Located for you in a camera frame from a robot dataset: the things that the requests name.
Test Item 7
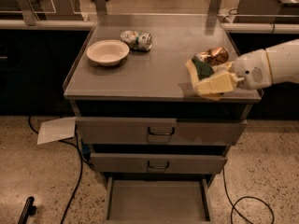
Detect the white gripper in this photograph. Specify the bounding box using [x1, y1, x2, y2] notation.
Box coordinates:
[195, 49, 272, 95]

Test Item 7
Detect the green yellow sponge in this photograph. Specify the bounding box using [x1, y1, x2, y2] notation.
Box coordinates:
[185, 58, 214, 95]

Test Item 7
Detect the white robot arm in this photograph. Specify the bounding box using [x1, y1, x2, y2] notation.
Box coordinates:
[193, 39, 299, 96]

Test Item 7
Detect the grey drawer cabinet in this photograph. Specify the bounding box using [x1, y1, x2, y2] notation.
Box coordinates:
[62, 13, 264, 224]

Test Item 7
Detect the grey top drawer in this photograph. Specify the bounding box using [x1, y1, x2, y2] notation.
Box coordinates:
[76, 117, 247, 146]

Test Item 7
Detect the grey middle drawer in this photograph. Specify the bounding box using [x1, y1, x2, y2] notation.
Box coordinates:
[91, 153, 227, 174]

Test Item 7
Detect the grey open bottom drawer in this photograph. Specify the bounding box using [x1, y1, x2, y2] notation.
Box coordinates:
[103, 177, 214, 224]

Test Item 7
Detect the crushed gold can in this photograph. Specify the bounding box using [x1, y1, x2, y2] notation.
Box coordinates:
[192, 47, 229, 66]

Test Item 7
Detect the crushed green white can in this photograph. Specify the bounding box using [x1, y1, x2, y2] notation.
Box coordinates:
[121, 31, 152, 52]

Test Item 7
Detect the white bowl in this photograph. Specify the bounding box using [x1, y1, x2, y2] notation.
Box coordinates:
[86, 40, 130, 66]

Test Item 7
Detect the white paper sheet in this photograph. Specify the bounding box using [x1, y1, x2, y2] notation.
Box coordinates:
[37, 118, 76, 145]

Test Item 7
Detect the black cable right floor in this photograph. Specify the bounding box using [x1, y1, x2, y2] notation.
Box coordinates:
[221, 166, 276, 224]

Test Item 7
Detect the black cable floor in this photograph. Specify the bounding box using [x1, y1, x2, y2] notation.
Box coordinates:
[221, 166, 276, 224]
[27, 115, 96, 224]

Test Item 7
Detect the black cable left floor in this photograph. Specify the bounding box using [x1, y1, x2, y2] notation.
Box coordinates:
[27, 115, 96, 224]

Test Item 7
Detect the black handle bottom left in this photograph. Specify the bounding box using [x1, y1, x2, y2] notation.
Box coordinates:
[18, 196, 36, 224]

